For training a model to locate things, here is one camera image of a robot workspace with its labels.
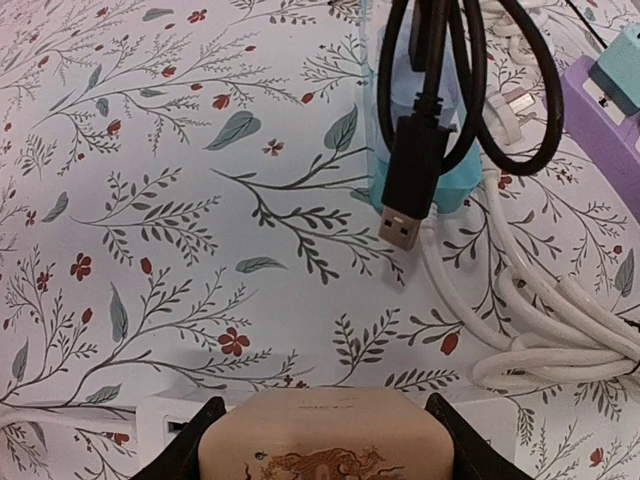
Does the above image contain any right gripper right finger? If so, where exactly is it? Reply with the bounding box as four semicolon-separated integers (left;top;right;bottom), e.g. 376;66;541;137
425;393;530;480

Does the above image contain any purple power strip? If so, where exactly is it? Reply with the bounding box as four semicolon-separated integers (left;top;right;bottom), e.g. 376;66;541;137
561;55;639;218

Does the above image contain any light blue charger plug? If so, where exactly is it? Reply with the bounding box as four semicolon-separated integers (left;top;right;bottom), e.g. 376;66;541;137
374;26;464;176

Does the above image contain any beige charger plug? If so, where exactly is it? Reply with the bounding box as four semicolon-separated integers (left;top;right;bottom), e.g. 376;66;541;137
198;388;454;479

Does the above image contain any floral table cloth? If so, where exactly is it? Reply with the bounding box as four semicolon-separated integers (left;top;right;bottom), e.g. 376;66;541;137
1;1;639;479

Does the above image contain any white cord of teal strip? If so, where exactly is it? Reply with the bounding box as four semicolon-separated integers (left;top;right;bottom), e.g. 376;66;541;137
419;169;640;399

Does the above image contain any white power strip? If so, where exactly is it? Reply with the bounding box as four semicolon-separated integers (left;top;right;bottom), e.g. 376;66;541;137
136;386;518;464

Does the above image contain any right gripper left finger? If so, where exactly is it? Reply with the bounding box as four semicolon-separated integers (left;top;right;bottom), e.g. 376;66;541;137
131;397;226;480

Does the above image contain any teal blue power strip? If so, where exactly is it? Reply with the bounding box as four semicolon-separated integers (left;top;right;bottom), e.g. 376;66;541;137
359;1;482;214

